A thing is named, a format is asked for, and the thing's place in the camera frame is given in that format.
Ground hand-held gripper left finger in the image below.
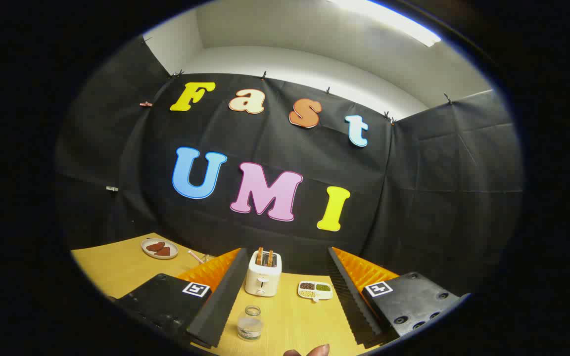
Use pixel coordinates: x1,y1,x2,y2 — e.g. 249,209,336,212
108,247,250,349

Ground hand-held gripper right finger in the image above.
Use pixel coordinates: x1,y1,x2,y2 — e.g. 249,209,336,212
327,246,471,349

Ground clear plastic bottle green ring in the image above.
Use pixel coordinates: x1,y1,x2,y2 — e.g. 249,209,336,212
237,306,264,341

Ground white divided dish of grains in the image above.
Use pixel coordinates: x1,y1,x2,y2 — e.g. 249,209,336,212
298,281,333,303

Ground white toaster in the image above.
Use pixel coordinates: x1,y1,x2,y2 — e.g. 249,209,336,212
245,250,283,297

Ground white round plate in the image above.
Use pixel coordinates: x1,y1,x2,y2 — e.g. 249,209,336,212
141,238,179,260

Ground wooden table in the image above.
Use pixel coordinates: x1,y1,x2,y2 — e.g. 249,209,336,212
71,232,380,356

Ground black backdrop cloth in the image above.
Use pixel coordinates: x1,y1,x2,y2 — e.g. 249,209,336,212
55,35,525,297

